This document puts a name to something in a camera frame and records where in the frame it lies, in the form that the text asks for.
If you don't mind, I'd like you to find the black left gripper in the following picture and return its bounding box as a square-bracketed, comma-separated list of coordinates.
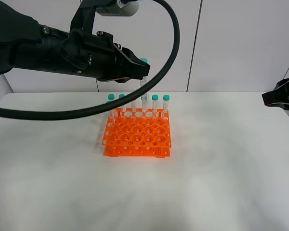
[60, 30, 150, 82]

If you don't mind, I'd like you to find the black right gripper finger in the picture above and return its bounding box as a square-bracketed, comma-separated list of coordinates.
[262, 78, 289, 111]

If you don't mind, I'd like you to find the test tube with teal cap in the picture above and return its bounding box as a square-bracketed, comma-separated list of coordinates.
[163, 94, 170, 120]

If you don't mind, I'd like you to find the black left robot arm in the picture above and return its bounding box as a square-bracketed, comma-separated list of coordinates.
[0, 0, 150, 83]

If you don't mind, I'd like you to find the test tube second row left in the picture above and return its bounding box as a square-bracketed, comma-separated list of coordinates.
[109, 108, 116, 121]

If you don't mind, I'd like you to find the orange test tube rack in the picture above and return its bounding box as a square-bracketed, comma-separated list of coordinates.
[102, 108, 171, 158]

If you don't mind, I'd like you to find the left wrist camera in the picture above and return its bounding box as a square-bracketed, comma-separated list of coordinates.
[70, 0, 139, 34]

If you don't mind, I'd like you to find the black left camera cable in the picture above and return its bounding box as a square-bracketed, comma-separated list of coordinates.
[0, 0, 180, 120]

